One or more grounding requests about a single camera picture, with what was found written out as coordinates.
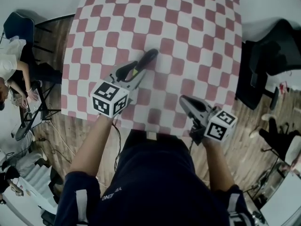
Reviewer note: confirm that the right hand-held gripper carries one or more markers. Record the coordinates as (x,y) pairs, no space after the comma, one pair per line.
(219,127)

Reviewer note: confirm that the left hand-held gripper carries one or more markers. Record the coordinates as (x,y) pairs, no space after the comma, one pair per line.
(109,100)

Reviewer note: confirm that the black oblong object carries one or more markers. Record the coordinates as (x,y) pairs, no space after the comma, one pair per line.
(147,58)

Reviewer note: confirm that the person's right forearm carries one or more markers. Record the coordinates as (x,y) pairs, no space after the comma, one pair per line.
(218,166)

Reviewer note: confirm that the person's left forearm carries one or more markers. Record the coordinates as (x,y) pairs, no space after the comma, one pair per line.
(94,145)

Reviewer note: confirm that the red white checkered table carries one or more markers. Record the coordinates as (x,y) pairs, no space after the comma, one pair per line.
(164,32)

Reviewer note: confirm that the person's navy shirt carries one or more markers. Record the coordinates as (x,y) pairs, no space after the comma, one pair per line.
(155,185)

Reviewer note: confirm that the black office chair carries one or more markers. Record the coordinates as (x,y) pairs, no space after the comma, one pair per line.
(270,60)

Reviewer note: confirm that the black folding stand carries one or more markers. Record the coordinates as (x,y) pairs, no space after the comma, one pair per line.
(35,112)

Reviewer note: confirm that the black metal stand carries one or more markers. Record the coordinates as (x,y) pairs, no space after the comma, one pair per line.
(263,185)

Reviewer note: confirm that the blue chair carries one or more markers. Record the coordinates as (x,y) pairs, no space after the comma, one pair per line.
(18,25)

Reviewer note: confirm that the white side table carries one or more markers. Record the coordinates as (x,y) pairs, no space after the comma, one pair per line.
(26,196)

